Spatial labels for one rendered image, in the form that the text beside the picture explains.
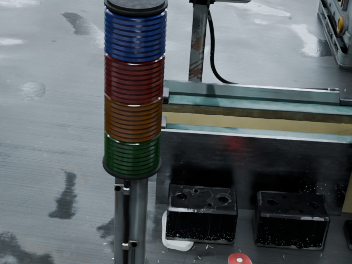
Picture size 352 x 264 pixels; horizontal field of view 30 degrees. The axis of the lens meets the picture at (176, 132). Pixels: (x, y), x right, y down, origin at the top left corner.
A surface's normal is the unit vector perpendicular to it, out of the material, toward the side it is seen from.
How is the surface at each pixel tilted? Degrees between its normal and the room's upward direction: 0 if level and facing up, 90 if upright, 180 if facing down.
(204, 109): 90
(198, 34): 90
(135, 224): 90
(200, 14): 90
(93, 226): 0
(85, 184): 0
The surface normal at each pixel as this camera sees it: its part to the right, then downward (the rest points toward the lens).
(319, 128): -0.04, 0.54
